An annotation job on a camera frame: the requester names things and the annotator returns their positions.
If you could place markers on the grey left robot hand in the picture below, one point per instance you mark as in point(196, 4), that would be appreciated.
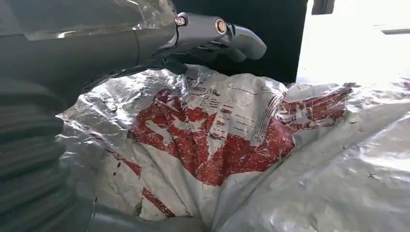
point(80, 41)

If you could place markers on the grey parcel large red print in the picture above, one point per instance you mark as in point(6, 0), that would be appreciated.
point(208, 144)

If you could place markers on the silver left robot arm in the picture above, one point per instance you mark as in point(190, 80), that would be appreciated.
point(29, 160)

